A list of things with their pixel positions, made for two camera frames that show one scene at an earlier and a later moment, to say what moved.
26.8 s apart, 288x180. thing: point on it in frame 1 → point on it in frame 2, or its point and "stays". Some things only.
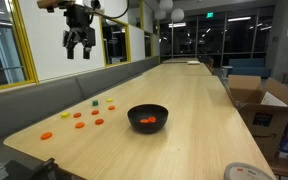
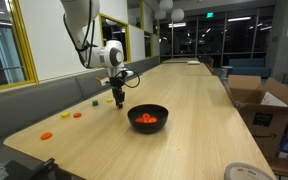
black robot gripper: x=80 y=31 → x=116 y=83
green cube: x=95 y=103 stays
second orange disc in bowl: x=152 y=119 stays
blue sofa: x=248 y=66 stays
